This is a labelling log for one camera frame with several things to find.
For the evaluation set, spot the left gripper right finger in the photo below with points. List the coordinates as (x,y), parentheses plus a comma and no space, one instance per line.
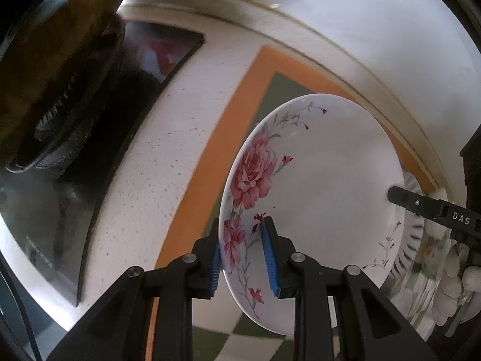
(346,301)

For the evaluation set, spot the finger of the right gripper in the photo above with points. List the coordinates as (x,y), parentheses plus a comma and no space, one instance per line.
(464,224)

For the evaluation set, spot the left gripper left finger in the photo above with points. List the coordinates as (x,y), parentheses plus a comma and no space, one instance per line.
(143,304)

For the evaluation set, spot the black wok with handle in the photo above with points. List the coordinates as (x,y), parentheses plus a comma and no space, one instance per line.
(38,58)

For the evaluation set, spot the white plate grey flower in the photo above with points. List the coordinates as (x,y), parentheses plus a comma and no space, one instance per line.
(413,293)

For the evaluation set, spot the green white checkered cloth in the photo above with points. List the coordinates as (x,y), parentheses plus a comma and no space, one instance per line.
(221,330)

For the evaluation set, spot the white plate pink rose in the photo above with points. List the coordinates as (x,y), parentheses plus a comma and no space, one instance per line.
(320,166)

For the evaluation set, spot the right hand white glove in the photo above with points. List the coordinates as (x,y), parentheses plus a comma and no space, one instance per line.
(453,284)

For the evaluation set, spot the white plate blue leaf pattern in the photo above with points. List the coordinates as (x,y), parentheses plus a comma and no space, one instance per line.
(410,244)

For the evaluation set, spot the black glass gas stove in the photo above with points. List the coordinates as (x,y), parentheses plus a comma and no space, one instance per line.
(53,186)

